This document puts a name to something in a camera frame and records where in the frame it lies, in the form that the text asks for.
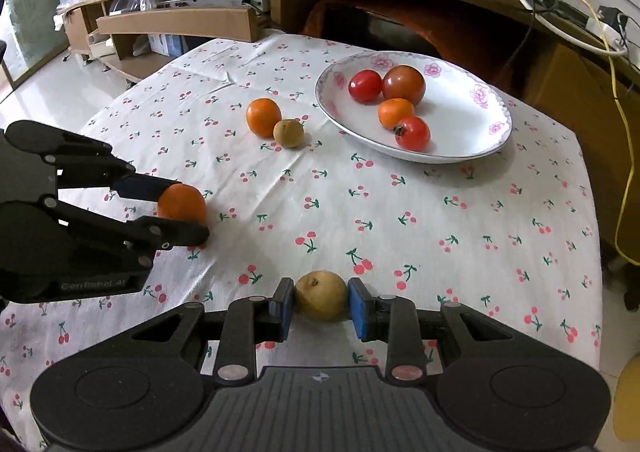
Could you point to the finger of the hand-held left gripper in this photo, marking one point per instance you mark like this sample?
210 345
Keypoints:
145 187
170 232

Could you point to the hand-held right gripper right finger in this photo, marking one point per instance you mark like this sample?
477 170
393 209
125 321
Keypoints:
357 312

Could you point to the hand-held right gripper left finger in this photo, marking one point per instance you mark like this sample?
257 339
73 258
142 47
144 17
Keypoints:
284 312

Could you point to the orange persimmon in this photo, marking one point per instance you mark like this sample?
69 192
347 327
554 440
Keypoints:
263 117
182 202
394 112

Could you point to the yellow-brown pear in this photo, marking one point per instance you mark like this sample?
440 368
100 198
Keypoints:
320 299

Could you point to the white floral-rim plate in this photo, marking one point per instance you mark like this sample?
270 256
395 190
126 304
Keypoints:
455 117

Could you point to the cherry print tablecloth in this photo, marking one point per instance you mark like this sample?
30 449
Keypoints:
350 212

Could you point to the blue and white box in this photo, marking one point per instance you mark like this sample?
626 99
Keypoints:
167 43

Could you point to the small brown kiwi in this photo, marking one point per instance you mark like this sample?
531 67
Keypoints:
288 133

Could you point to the curved wooden shelf board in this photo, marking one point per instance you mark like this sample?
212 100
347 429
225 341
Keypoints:
175 24

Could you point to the red tomato with stem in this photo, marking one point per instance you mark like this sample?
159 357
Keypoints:
414 134

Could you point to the silver media player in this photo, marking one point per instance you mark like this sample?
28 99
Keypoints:
210 3

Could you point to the small red tomato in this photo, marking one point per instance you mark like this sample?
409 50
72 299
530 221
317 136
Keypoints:
365 85

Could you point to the large dark red tomato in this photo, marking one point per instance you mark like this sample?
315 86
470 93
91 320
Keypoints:
404 83

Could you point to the yellow stool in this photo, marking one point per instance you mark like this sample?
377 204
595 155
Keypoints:
629 397

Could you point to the white power strip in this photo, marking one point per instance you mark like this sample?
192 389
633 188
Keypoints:
607 33

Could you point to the black power adapter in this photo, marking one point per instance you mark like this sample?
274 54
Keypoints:
610 16

